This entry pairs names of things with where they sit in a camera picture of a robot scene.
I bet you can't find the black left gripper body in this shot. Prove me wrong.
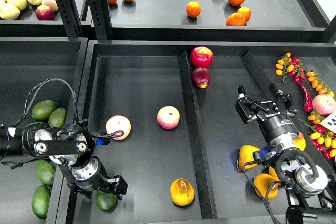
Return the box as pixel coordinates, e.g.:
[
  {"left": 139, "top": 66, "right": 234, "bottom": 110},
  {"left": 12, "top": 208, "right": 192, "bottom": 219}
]
[{"left": 67, "top": 155, "right": 129, "bottom": 200}]

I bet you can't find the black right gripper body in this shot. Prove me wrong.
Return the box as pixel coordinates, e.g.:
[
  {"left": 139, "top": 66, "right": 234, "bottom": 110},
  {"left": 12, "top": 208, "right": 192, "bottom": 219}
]
[{"left": 235, "top": 92, "right": 299, "bottom": 147}]

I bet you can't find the green avocado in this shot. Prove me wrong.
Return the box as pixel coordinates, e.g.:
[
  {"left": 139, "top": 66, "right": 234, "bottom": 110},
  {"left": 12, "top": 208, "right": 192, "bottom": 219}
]
[{"left": 96, "top": 191, "right": 118, "bottom": 211}]

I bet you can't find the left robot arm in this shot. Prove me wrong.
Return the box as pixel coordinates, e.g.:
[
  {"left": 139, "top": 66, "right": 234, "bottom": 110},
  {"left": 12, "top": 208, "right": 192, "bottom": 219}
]
[{"left": 1, "top": 78, "right": 128, "bottom": 200}]

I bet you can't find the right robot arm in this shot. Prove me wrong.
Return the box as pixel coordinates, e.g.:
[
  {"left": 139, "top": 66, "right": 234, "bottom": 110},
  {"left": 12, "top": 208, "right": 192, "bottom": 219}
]
[{"left": 235, "top": 84, "right": 335, "bottom": 223}]

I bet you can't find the avocado lower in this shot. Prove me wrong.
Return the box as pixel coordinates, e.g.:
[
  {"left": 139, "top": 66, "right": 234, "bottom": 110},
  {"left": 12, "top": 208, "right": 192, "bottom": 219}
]
[{"left": 36, "top": 160, "right": 56, "bottom": 186}]

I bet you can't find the avocado bottom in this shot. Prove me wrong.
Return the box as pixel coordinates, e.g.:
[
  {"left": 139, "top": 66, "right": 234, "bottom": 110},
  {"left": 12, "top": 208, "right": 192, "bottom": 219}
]
[{"left": 31, "top": 185, "right": 51, "bottom": 219}]

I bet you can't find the yellow pear bottom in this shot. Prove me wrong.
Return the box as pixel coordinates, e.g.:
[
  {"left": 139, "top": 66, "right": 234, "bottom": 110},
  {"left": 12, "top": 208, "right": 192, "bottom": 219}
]
[{"left": 254, "top": 173, "right": 278, "bottom": 199}]

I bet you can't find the yellow pear shelf front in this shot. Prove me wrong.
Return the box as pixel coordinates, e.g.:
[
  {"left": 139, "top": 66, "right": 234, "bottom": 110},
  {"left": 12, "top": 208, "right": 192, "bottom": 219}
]
[{"left": 0, "top": 3, "right": 20, "bottom": 20}]

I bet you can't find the cherry tomato vine upper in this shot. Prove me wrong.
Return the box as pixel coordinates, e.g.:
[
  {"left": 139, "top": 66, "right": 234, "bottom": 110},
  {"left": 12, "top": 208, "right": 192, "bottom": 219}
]
[{"left": 275, "top": 52, "right": 306, "bottom": 83}]

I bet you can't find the cherry tomato vine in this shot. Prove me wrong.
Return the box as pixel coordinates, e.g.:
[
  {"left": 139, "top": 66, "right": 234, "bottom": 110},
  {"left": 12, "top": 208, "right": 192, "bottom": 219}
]
[
  {"left": 305, "top": 71, "right": 335, "bottom": 160},
  {"left": 275, "top": 52, "right": 306, "bottom": 83}
]

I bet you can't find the red chili pepper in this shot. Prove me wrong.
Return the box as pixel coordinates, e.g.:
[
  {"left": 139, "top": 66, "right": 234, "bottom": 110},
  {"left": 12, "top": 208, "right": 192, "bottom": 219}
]
[{"left": 297, "top": 82, "right": 313, "bottom": 112}]

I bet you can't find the dark red apple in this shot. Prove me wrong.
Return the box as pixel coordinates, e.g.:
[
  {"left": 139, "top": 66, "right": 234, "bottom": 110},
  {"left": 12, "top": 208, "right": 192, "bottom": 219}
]
[{"left": 191, "top": 67, "right": 211, "bottom": 89}]

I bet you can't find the pink apple far right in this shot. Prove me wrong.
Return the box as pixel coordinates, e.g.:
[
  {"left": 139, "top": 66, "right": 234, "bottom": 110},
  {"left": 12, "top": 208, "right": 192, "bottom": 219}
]
[{"left": 312, "top": 94, "right": 335, "bottom": 116}]

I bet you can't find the pink apple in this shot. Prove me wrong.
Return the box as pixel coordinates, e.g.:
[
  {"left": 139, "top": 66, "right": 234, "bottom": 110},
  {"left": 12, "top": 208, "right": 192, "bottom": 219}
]
[
  {"left": 156, "top": 105, "right": 180, "bottom": 130},
  {"left": 106, "top": 115, "right": 131, "bottom": 140},
  {"left": 312, "top": 94, "right": 335, "bottom": 116}
]

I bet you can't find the bright red apple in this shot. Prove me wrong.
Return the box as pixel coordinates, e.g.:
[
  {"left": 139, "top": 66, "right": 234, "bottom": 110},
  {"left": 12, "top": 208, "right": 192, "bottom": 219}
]
[{"left": 190, "top": 46, "right": 214, "bottom": 68}]

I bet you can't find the cherry tomato vine lower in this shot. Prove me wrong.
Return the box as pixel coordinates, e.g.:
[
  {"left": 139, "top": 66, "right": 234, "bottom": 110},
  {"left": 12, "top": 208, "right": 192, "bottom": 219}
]
[{"left": 305, "top": 71, "right": 335, "bottom": 160}]

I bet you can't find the checkered marker card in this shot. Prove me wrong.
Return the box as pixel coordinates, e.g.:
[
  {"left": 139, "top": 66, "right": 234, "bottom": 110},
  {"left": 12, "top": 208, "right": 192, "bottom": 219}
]
[{"left": 320, "top": 111, "right": 336, "bottom": 133}]

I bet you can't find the pink apple left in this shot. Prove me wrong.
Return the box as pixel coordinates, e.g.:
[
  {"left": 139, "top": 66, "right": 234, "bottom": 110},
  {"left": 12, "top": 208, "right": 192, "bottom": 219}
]
[{"left": 106, "top": 115, "right": 131, "bottom": 140}]

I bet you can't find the orange shelf front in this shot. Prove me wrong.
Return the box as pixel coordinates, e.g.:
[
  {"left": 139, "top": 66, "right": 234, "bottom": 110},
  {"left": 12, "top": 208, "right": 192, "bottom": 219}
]
[{"left": 226, "top": 13, "right": 246, "bottom": 26}]

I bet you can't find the orange shelf right small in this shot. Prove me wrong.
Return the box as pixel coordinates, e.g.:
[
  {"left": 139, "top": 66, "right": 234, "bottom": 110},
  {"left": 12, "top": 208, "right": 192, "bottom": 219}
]
[{"left": 237, "top": 7, "right": 251, "bottom": 22}]

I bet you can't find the pink apple centre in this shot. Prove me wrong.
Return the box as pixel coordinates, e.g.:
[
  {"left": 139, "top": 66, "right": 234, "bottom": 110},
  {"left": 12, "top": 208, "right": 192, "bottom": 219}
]
[{"left": 156, "top": 105, "right": 180, "bottom": 130}]

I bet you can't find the black centre tray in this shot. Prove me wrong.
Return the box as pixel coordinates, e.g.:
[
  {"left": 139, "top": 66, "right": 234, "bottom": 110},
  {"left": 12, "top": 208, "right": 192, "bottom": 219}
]
[{"left": 67, "top": 41, "right": 335, "bottom": 223}]

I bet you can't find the black tray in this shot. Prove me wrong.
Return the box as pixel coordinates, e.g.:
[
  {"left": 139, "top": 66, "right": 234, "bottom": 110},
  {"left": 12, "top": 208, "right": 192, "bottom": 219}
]
[
  {"left": 1, "top": 37, "right": 88, "bottom": 223},
  {"left": 67, "top": 41, "right": 335, "bottom": 223}
]

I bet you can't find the orange shelf centre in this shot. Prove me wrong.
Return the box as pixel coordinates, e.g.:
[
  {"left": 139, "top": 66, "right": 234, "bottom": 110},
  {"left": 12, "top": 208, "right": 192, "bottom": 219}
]
[{"left": 186, "top": 1, "right": 202, "bottom": 18}]

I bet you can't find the black left tray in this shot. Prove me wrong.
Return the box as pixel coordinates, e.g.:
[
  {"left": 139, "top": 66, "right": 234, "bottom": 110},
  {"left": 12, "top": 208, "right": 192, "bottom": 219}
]
[{"left": 1, "top": 37, "right": 88, "bottom": 223}]

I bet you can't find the black upper shelf board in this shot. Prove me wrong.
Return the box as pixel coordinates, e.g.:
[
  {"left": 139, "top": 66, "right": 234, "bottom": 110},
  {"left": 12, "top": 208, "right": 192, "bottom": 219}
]
[{"left": 109, "top": 0, "right": 335, "bottom": 42}]

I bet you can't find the red apple on shelf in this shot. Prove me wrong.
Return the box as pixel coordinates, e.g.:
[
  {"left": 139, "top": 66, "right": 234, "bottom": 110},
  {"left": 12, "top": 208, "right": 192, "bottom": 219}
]
[{"left": 35, "top": 5, "right": 55, "bottom": 20}]

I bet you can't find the black shelf upright right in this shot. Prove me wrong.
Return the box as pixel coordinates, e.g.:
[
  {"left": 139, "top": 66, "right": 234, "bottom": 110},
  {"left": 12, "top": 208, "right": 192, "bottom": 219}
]
[{"left": 88, "top": 0, "right": 113, "bottom": 40}]

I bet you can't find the black shelf upright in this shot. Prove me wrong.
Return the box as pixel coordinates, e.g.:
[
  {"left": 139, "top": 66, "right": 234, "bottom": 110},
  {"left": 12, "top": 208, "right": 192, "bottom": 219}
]
[
  {"left": 88, "top": 0, "right": 113, "bottom": 40},
  {"left": 56, "top": 0, "right": 83, "bottom": 37}
]

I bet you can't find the black shelf upright left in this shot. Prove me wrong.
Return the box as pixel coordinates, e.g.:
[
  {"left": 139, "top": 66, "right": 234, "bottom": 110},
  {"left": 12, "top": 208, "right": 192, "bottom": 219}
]
[{"left": 56, "top": 0, "right": 83, "bottom": 37}]

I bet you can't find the peach on shelf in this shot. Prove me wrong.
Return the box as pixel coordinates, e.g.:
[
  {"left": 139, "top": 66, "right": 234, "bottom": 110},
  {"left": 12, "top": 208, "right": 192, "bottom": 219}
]
[{"left": 41, "top": 0, "right": 58, "bottom": 13}]

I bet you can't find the yellow apple shelf left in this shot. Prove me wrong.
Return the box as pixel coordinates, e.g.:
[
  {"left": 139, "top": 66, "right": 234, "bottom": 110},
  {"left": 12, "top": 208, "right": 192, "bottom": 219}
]
[{"left": 7, "top": 0, "right": 27, "bottom": 11}]

